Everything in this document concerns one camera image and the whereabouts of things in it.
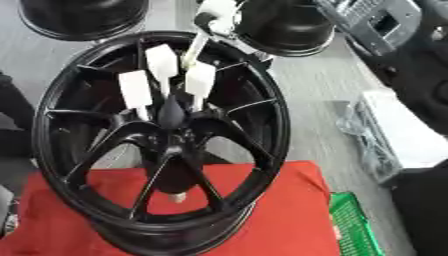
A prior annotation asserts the grey metal machine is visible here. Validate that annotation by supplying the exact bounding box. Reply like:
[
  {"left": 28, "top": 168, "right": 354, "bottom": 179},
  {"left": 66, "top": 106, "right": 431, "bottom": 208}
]
[{"left": 315, "top": 0, "right": 424, "bottom": 57}]

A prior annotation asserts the black spoked wheel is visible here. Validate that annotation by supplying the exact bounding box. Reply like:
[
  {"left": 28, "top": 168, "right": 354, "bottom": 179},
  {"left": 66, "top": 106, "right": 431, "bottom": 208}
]
[{"left": 31, "top": 30, "right": 293, "bottom": 256}]

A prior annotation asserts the green plastic crate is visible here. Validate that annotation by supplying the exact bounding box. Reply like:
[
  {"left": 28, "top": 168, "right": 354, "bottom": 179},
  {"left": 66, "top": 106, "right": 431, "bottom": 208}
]
[{"left": 327, "top": 191, "right": 387, "bottom": 256}]

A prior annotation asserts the black case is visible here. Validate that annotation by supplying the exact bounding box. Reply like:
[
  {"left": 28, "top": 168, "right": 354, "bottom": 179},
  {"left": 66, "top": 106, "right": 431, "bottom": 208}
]
[{"left": 388, "top": 165, "right": 448, "bottom": 256}]

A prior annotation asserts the black round wheel rim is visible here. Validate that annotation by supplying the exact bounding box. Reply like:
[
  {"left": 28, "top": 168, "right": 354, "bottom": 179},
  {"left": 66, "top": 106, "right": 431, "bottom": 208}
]
[
  {"left": 234, "top": 0, "right": 338, "bottom": 58},
  {"left": 15, "top": 0, "right": 151, "bottom": 42}
]

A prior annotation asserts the black machine housing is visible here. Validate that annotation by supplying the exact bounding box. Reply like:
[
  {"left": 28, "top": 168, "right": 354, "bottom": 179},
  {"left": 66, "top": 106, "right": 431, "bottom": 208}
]
[{"left": 343, "top": 0, "right": 448, "bottom": 136}]

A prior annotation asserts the white pin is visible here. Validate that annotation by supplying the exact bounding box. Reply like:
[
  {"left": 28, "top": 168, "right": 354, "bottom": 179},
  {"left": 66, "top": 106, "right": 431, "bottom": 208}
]
[
  {"left": 168, "top": 192, "right": 189, "bottom": 204},
  {"left": 183, "top": 61, "right": 219, "bottom": 113},
  {"left": 143, "top": 43, "right": 181, "bottom": 98},
  {"left": 117, "top": 69, "right": 156, "bottom": 122}
]

